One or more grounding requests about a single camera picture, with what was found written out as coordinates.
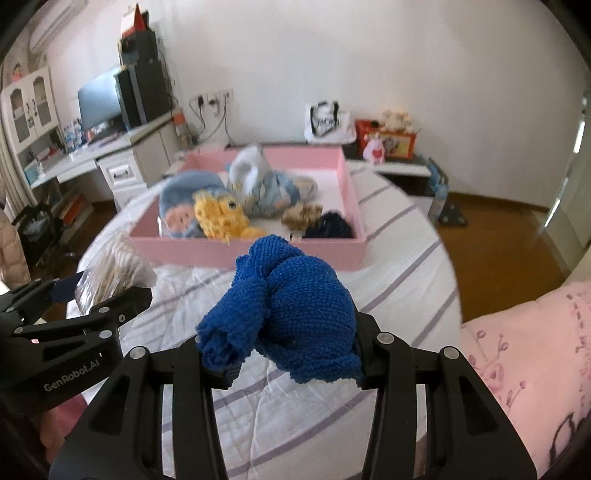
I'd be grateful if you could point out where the bag of cotton swabs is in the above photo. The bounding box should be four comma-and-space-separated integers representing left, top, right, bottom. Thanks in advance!
75, 231, 158, 317

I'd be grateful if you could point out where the black floor stand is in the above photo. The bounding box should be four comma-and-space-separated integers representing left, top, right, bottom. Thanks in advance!
436, 203, 469, 227

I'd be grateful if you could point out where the brown scrunchie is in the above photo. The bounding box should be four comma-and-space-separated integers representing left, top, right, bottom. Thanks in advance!
281, 203, 324, 232

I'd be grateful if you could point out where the blue white box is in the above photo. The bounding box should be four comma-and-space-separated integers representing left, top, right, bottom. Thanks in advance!
62, 117, 86, 151

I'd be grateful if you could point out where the red white book pile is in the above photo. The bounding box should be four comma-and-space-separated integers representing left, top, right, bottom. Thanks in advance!
51, 191, 86, 227

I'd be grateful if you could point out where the cream plush toy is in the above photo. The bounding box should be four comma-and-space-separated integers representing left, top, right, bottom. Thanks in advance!
381, 110, 414, 132

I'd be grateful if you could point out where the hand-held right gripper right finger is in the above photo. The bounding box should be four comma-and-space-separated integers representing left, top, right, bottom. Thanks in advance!
351, 310, 539, 480

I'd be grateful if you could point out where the white hutch cabinet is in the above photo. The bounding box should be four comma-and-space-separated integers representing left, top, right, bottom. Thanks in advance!
0, 67, 58, 153

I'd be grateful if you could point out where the beige curtain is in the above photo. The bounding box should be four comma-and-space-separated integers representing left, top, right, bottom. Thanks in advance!
0, 134, 24, 217

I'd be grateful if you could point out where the black office chair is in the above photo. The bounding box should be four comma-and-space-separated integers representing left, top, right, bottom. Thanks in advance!
11, 203, 65, 278

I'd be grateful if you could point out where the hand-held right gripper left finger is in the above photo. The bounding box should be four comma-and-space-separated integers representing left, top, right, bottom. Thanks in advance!
48, 338, 232, 480

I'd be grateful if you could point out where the light blue fleece cloth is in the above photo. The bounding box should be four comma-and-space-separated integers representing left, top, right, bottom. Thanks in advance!
159, 171, 227, 238

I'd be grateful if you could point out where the white wall socket strip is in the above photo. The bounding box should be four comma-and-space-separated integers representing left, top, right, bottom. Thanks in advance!
190, 90, 234, 107

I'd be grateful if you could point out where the navy scrunchie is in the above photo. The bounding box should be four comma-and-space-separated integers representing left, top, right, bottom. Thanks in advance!
302, 211, 358, 240

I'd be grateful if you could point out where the black computer monitor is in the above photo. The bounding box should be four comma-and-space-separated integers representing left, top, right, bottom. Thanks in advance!
77, 69, 123, 132

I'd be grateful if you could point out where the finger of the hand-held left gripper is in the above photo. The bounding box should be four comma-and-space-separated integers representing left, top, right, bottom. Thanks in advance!
0, 272, 86, 326
9, 286, 154, 346

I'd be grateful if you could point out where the red storage box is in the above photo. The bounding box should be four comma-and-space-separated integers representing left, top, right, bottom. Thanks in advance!
355, 119, 419, 160

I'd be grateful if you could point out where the white desk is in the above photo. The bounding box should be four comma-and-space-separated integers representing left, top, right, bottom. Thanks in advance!
30, 108, 190, 213

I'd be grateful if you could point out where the pink box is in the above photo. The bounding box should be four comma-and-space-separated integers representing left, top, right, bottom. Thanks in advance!
129, 145, 368, 273

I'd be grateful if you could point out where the yellow crochet toy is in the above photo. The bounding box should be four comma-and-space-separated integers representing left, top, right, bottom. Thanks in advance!
193, 188, 266, 245

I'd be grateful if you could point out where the black speaker box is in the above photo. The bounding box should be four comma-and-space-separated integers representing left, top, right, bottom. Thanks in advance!
117, 30, 160, 68

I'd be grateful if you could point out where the pink heart plush toy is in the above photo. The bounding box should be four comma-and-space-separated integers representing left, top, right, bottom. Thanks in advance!
362, 134, 386, 163

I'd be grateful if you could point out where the white blue printed baby cloth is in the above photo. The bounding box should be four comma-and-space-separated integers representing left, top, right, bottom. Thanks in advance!
226, 145, 319, 219

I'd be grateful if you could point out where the black computer tower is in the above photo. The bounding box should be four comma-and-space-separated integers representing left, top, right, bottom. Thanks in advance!
114, 60, 172, 130

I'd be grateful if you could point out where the pink floral pillow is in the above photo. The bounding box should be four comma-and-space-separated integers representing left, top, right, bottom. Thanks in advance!
459, 281, 591, 472

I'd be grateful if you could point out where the blue knitted cloth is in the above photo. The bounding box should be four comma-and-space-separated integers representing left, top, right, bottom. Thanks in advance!
196, 234, 363, 385

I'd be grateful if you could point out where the white tote bag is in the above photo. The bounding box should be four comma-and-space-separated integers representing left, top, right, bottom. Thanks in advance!
305, 100, 356, 144

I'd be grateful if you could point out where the black low bench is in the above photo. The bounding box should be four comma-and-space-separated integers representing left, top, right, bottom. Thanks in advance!
344, 148, 432, 178

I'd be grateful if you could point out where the red white desk calendar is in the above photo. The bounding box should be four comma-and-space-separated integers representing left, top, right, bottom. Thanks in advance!
121, 4, 151, 38

